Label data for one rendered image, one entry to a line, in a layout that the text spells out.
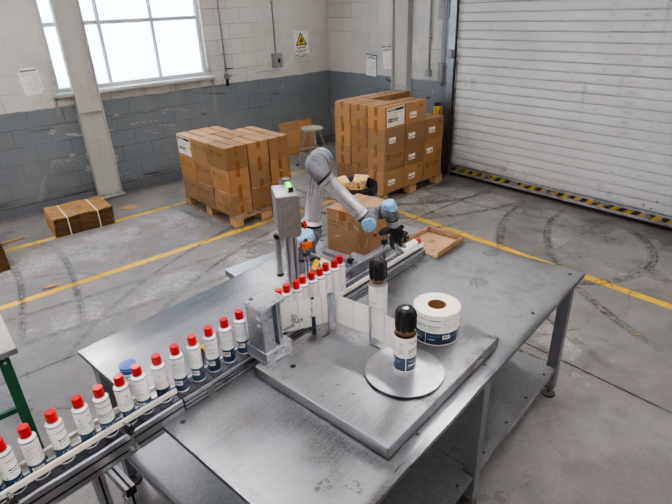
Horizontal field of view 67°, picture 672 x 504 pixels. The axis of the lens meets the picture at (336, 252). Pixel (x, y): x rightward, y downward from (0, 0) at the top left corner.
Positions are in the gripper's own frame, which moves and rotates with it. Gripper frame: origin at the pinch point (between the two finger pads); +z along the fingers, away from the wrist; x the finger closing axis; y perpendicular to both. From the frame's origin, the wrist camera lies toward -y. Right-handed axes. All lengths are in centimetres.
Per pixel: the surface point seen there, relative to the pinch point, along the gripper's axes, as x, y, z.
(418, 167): 273, -188, 163
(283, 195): -56, -4, -79
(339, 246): -11.0, -34.9, -0.4
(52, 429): -172, 2, -74
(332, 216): -4.9, -39.4, -17.6
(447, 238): 42.6, 4.0, 24.9
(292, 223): -59, -1, -67
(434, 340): -56, 60, -19
